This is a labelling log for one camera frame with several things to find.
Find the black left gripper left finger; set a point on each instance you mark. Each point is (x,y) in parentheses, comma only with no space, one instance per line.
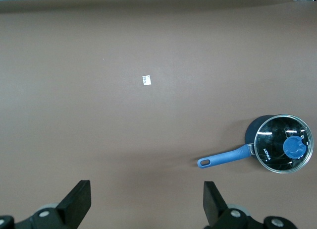
(74,201)

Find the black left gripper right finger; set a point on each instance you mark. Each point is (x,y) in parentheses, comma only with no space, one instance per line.
(215,204)

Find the glass lid with blue knob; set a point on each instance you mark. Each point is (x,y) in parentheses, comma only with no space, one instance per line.
(293,147)

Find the brown table cover sheet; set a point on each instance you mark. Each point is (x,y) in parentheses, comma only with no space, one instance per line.
(123,115)

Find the small square table sticker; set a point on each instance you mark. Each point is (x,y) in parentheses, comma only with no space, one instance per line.
(146,80)

